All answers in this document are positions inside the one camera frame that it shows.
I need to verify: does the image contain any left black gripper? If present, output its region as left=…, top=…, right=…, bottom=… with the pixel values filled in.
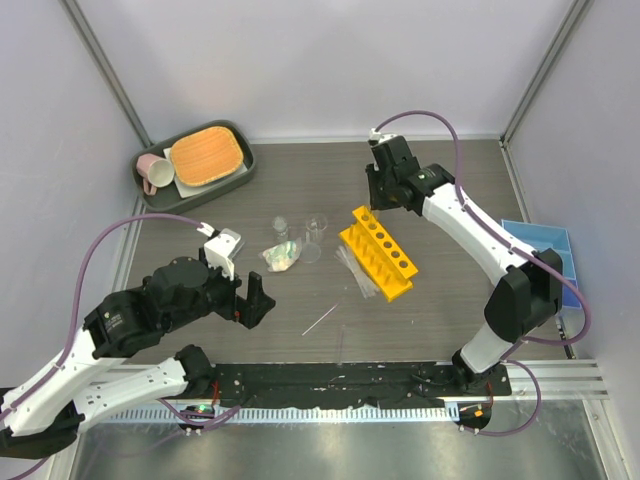
left=166, top=247, right=277, bottom=332

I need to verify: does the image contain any long glass test tube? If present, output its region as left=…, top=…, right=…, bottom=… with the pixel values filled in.
left=370, top=207, right=380, bottom=223

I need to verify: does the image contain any yellow test tube rack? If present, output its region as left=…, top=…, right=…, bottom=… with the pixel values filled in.
left=339, top=205, right=419, bottom=302

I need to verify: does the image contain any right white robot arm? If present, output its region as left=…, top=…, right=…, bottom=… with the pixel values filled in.
left=366, top=132, right=563, bottom=395

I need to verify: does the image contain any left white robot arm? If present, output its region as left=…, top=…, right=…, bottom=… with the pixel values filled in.
left=1, top=257, right=276, bottom=460

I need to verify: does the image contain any crumpled plastic bag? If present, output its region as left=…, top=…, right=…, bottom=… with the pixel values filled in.
left=259, top=238, right=302, bottom=273

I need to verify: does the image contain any clear glass beaker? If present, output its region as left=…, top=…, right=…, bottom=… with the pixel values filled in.
left=305, top=213, right=328, bottom=245

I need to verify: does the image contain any bundle of plastic pipettes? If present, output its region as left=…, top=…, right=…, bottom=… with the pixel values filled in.
left=335, top=245, right=379, bottom=299

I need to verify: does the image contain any small glass flask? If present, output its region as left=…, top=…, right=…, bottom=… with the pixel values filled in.
left=272, top=216, right=289, bottom=244

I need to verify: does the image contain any white square plate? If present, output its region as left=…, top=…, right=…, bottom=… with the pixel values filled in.
left=163, top=145, right=246, bottom=199

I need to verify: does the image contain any orange woven mat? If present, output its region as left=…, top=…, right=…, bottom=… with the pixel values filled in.
left=170, top=126, right=244, bottom=187

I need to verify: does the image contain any blue compartment box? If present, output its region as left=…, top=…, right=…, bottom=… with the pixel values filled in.
left=500, top=218, right=585, bottom=321

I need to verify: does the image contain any pink and white mug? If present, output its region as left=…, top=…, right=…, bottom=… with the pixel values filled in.
left=136, top=153, right=175, bottom=196

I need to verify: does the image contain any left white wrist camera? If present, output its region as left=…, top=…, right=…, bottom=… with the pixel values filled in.
left=197, top=223, right=244, bottom=280

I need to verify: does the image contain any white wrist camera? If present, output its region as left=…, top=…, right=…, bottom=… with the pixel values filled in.
left=197, top=223, right=244, bottom=280
left=368, top=128, right=397, bottom=147

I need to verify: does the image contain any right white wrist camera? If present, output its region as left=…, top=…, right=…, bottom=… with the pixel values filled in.
left=368, top=128, right=397, bottom=147

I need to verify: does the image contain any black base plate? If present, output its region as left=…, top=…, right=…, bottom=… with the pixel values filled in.
left=164, top=360, right=514, bottom=410

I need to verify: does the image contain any white slotted cable duct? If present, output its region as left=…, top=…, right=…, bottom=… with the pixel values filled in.
left=104, top=403, right=459, bottom=425

